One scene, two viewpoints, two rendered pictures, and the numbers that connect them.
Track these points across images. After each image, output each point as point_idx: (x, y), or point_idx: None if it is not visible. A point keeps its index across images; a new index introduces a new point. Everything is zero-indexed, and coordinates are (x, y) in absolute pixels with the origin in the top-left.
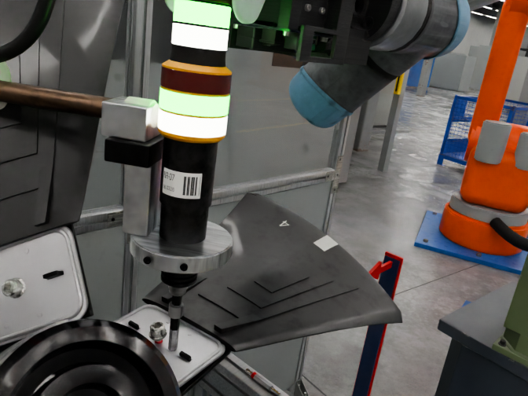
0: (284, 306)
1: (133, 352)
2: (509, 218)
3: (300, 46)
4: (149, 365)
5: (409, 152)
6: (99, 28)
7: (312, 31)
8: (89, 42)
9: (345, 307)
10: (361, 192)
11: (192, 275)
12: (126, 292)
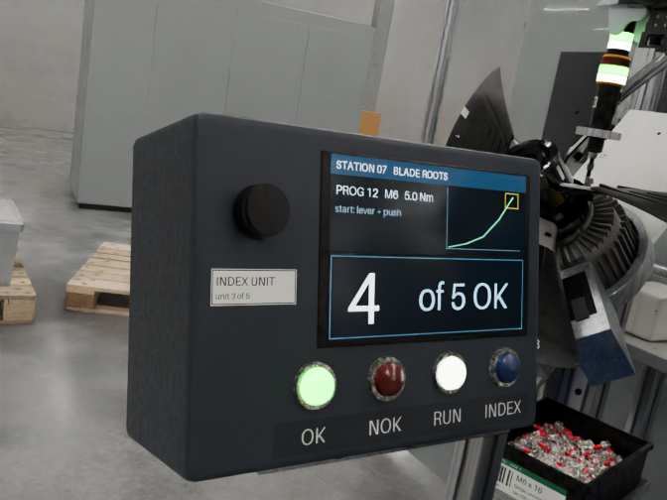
0: (637, 194)
1: (550, 154)
2: None
3: (639, 41)
4: (549, 159)
5: None
6: (666, 63)
7: (646, 34)
8: (657, 69)
9: (666, 210)
10: None
11: (592, 146)
12: None
